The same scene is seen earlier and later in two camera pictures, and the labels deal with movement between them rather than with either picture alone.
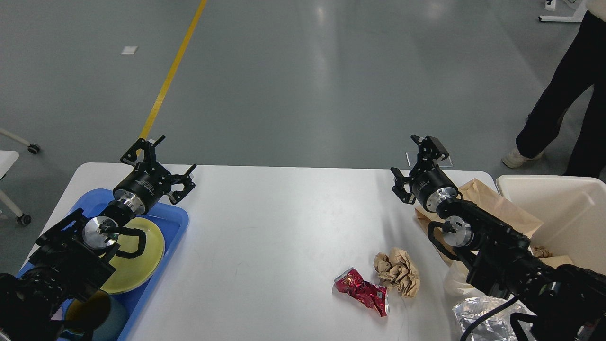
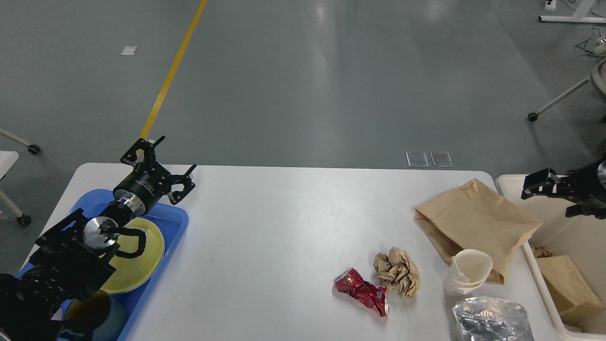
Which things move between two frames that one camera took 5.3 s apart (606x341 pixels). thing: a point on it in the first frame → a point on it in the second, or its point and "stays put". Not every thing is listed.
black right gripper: (430, 185) → (588, 183)
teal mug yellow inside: (98, 315) stays put
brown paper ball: (396, 269) stays put
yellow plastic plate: (131, 272) stays put
